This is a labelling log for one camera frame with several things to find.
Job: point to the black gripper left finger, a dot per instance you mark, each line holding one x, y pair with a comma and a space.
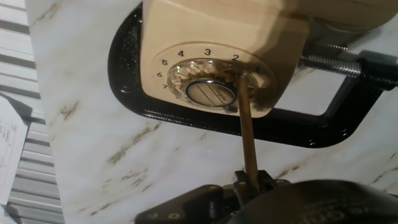
199, 205

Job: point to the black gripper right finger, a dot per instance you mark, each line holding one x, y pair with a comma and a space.
270, 183

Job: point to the short wooden stick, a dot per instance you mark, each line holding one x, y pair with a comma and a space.
247, 130

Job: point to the beige rotary phone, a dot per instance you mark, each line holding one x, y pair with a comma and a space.
202, 25

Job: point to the white marble pattern mat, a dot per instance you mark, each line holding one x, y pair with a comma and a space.
124, 171

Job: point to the black C-clamp with steel screw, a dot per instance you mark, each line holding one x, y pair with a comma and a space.
186, 121

